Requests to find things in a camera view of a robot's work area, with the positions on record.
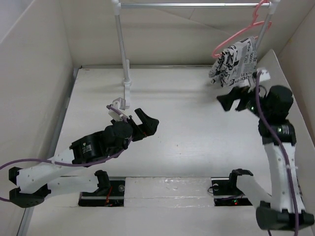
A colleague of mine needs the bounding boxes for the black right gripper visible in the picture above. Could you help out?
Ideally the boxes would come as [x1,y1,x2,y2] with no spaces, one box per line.
[218,81,272,119]

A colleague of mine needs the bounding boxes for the newspaper print trousers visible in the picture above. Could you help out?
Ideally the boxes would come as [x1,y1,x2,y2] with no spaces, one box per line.
[209,36,257,88]

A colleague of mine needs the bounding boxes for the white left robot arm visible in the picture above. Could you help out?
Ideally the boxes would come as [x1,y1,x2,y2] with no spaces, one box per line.
[8,106,159,208]

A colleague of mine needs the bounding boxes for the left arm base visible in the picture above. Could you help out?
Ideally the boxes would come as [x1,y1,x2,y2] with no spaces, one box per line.
[78,177,126,207]

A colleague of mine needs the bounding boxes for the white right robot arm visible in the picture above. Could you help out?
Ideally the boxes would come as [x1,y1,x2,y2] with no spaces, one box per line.
[217,86,315,233]

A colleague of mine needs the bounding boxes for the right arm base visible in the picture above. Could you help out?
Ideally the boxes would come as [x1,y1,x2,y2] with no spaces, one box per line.
[208,178,252,207]

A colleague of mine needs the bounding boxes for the white clothes rack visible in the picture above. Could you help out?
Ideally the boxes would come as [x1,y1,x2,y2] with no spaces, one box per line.
[112,0,280,108]

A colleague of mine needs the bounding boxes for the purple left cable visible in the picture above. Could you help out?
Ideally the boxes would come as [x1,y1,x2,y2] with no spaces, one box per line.
[0,104,133,204]

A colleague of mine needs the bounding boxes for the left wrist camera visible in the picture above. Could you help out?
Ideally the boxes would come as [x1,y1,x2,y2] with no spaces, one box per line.
[106,97,129,122]

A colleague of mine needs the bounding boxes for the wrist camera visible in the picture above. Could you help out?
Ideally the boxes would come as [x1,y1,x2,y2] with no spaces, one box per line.
[249,67,271,88]
[106,97,129,122]

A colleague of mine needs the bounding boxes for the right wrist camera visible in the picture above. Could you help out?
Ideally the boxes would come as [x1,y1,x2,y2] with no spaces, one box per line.
[249,67,271,88]

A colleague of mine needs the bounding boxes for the aluminium rail left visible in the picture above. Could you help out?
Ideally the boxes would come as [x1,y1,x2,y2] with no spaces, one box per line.
[17,68,79,236]

